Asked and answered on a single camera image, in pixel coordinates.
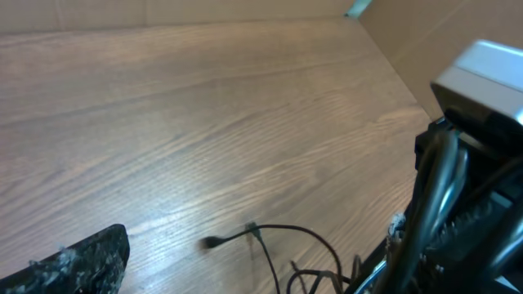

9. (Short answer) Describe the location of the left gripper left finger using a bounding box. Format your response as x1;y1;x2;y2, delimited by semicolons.
1;224;130;294

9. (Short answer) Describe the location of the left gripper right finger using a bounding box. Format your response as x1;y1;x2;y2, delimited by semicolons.
346;213;406;294

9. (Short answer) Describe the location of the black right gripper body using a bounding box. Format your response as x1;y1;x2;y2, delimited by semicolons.
412;118;522;293

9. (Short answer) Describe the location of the black USB cable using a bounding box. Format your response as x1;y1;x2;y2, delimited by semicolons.
199;130;471;294

